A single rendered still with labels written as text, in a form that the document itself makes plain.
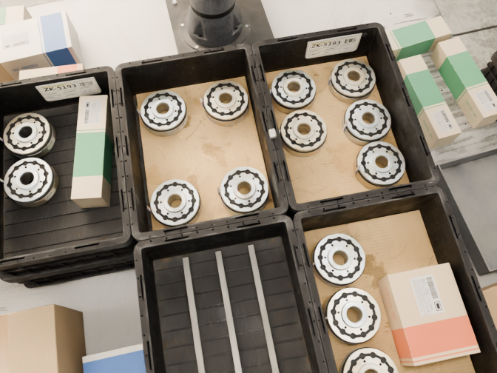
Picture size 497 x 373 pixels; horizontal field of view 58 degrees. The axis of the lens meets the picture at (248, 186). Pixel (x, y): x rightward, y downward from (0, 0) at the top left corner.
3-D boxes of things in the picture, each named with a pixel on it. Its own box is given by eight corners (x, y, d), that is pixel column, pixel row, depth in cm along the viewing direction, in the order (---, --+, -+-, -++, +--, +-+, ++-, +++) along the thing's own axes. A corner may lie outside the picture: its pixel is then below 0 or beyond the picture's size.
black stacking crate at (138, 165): (129, 95, 109) (115, 66, 98) (249, 75, 111) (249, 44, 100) (146, 254, 95) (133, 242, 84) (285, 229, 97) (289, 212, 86)
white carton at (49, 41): (77, 33, 129) (65, 10, 120) (83, 67, 125) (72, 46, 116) (6, 49, 127) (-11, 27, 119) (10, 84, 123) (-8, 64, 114)
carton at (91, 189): (109, 206, 96) (100, 197, 91) (80, 208, 96) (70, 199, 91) (115, 109, 105) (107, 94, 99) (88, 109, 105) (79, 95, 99)
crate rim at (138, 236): (117, 70, 100) (113, 64, 98) (250, 49, 102) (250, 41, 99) (134, 245, 86) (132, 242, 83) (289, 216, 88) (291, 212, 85)
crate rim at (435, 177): (250, 49, 102) (250, 41, 99) (379, 27, 104) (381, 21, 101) (290, 216, 88) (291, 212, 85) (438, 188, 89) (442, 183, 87)
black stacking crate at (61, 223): (1, 116, 107) (-26, 89, 96) (126, 95, 109) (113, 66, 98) (1, 283, 93) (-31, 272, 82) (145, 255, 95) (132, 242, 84)
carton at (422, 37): (433, 30, 129) (441, 15, 123) (443, 47, 126) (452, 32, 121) (355, 53, 126) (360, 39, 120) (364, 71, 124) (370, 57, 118)
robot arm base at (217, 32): (181, 12, 126) (177, -18, 117) (234, 1, 127) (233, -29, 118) (194, 52, 120) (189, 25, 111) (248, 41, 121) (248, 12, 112)
